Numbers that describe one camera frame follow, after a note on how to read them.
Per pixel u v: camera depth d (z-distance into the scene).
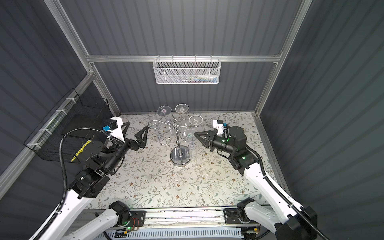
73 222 0.43
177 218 0.75
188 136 0.67
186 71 1.24
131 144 0.52
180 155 0.95
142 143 0.55
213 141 0.60
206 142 0.60
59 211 0.40
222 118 1.19
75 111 0.79
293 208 0.40
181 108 0.77
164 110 0.74
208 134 0.63
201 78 0.91
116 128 0.49
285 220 0.40
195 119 0.74
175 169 0.91
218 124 0.67
